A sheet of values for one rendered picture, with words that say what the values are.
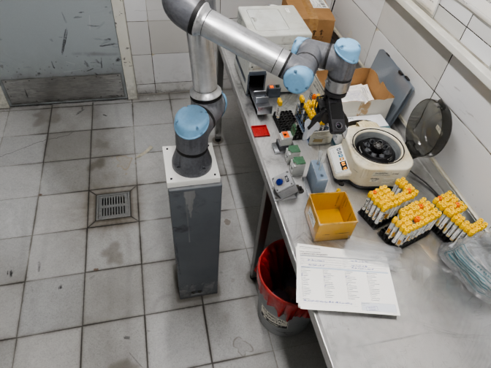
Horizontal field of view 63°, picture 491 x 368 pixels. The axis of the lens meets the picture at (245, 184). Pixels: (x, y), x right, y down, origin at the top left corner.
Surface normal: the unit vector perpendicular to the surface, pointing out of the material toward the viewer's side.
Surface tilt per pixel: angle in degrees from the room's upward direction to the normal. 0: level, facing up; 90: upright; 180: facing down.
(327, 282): 1
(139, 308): 0
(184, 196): 90
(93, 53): 90
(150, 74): 90
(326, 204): 90
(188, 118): 7
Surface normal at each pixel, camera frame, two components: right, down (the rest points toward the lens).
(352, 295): 0.07, -0.67
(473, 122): -0.97, 0.11
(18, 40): 0.22, 0.74
